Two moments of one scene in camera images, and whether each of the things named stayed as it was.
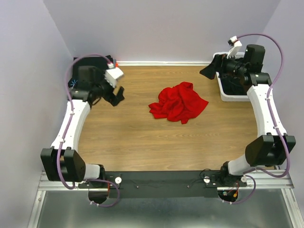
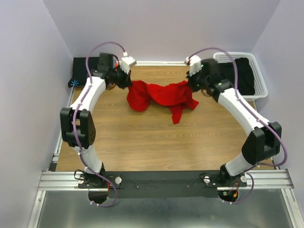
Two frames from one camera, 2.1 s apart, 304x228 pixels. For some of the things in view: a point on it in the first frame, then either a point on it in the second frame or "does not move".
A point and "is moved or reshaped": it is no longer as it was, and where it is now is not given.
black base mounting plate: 160,184 does not move
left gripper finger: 119,94 -> 127,82
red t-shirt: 179,103 is moved or reshaped
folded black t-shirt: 88,72 does not move
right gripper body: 220,64 -> 193,83
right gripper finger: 208,71 -> 192,81
